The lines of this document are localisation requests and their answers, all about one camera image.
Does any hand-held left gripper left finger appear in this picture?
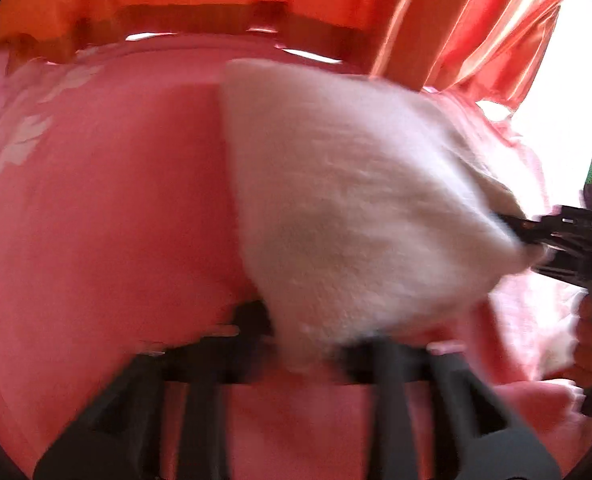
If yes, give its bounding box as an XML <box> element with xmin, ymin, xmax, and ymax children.
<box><xmin>33</xmin><ymin>300</ymin><xmax>277</xmax><ymax>480</ymax></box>

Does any pink patterned blanket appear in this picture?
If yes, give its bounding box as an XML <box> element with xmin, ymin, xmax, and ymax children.
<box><xmin>0</xmin><ymin>34</ymin><xmax>592</xmax><ymax>480</ymax></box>

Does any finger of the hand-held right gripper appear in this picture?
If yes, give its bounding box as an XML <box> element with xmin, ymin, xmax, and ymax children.
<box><xmin>531</xmin><ymin>247</ymin><xmax>592</xmax><ymax>291</ymax></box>
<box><xmin>496</xmin><ymin>206</ymin><xmax>592</xmax><ymax>253</ymax></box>

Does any pink sweater with black hearts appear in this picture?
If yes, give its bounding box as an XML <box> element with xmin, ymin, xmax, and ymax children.
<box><xmin>218</xmin><ymin>58</ymin><xmax>553</xmax><ymax>376</ymax></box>

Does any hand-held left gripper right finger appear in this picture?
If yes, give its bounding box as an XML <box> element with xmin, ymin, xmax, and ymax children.
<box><xmin>333</xmin><ymin>332</ymin><xmax>563</xmax><ymax>480</ymax></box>

